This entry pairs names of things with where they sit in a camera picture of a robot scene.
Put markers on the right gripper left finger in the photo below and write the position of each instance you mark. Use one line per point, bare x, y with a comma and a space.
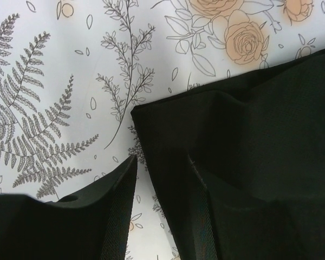
92, 223

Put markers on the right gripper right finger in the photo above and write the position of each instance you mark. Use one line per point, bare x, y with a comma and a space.
228, 223

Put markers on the black t-shirt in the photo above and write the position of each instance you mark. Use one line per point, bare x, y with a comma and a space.
262, 132

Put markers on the floral patterned table mat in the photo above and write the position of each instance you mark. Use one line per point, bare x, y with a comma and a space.
71, 72

